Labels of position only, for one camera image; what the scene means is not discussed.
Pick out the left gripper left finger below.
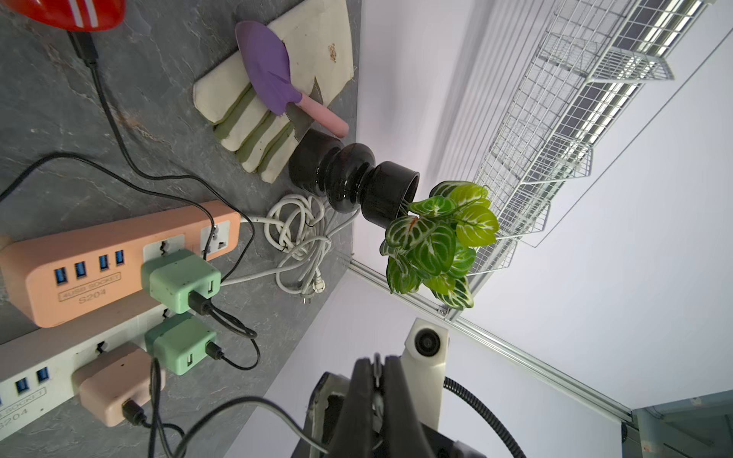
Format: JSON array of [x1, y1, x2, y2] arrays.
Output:
[[328, 358, 376, 458]]

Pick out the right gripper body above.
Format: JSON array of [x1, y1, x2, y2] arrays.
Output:
[[290, 370, 488, 458]]

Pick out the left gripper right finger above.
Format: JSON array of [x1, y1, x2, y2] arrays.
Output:
[[382, 356, 434, 458]]

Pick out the green USB charger cube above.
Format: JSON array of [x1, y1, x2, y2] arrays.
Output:
[[141, 249, 221, 314]]

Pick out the pink charger cube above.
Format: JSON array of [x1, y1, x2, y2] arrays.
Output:
[[72, 343, 153, 427]]

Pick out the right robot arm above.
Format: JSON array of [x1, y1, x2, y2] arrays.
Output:
[[443, 376, 526, 458]]

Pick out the potted green plant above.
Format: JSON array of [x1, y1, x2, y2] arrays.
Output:
[[288, 130, 500, 310]]

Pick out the white power strip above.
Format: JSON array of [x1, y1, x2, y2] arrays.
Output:
[[1, 291, 172, 440]]

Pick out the orange power strip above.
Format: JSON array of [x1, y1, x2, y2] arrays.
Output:
[[1, 202, 241, 328]]

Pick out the purple pink garden trowel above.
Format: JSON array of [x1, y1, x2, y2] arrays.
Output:
[[235, 21, 349, 139]]

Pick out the white gardening glove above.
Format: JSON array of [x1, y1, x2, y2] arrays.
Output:
[[193, 1, 354, 183]]

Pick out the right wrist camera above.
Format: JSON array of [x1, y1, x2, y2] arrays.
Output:
[[400, 318, 450, 429]]

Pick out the white coiled power cords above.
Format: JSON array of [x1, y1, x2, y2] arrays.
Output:
[[220, 193, 362, 298]]

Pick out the white wire wall shelf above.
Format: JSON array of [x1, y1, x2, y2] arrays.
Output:
[[459, 1, 706, 277]]

